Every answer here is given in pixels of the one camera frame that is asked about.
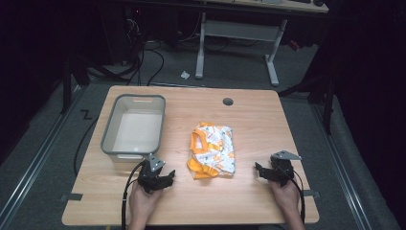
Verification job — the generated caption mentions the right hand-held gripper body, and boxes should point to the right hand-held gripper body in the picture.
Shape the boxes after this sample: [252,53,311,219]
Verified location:
[267,149,303,188]

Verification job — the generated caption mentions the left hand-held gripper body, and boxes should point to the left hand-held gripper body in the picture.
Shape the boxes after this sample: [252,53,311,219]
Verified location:
[137,153,170,195]

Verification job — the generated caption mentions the person's right hand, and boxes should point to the person's right hand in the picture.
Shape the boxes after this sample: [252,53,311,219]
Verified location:
[269,178,302,219]

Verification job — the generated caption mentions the person's left hand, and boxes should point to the person's left hand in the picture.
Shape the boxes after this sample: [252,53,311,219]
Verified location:
[128,180,165,224]

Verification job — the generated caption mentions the orange and white patterned garment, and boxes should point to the orange and white patterned garment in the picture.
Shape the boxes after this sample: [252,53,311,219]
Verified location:
[186,121,237,180]

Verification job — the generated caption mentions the grey plastic bin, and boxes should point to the grey plastic bin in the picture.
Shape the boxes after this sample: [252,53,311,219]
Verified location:
[100,93,167,163]

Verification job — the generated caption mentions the black metal stand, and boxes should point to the black metal stand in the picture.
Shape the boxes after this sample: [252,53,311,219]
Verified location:
[277,71,338,136]

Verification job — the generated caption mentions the white desk with metal legs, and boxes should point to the white desk with metal legs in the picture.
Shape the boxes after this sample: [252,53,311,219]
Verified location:
[194,0,330,88]

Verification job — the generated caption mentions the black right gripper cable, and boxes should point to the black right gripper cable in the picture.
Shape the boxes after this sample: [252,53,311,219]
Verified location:
[281,166,306,224]

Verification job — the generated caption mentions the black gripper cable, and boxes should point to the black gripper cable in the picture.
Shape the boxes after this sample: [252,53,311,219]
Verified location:
[281,166,306,224]
[121,159,147,230]

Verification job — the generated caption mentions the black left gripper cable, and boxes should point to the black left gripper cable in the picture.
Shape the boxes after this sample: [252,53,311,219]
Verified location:
[121,159,147,230]

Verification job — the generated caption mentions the metal floor rail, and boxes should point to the metal floor rail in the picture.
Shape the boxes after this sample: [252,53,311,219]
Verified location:
[0,85,84,221]
[310,102,374,230]

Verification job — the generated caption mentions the thin black floor cable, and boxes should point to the thin black floor cable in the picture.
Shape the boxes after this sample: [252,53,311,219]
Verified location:
[73,116,100,177]

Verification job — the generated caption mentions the black floor cables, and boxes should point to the black floor cables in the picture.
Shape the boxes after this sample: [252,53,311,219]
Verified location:
[125,15,205,86]

